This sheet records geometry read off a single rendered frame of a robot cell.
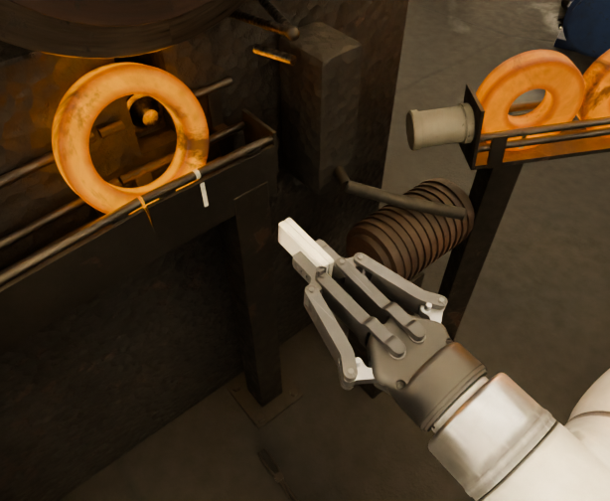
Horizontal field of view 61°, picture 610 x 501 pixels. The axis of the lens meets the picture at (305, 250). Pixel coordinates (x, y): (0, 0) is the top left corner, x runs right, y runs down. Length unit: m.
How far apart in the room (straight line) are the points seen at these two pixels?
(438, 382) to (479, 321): 1.01
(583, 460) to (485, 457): 0.07
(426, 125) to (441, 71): 1.59
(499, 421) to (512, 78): 0.52
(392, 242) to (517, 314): 0.71
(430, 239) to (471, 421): 0.50
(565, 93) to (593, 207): 1.05
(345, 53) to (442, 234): 0.35
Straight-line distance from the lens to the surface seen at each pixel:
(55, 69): 0.65
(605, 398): 0.53
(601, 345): 1.52
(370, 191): 0.82
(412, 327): 0.47
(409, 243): 0.86
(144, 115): 0.73
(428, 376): 0.44
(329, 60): 0.72
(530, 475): 0.43
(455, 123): 0.82
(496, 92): 0.81
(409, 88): 2.24
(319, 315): 0.47
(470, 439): 0.43
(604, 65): 0.88
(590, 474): 0.43
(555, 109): 0.87
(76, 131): 0.63
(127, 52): 0.56
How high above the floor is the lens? 1.14
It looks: 48 degrees down
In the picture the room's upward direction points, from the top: straight up
